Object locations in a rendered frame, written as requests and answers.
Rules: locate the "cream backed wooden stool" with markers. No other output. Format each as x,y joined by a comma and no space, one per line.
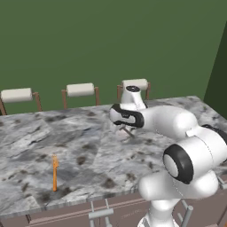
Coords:
80,89
16,95
139,83

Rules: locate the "orange fork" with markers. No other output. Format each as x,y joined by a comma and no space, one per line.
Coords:
54,177

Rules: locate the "brown cabinet front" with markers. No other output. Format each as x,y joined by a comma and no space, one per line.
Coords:
59,217

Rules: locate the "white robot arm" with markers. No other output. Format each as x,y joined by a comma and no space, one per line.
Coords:
177,121

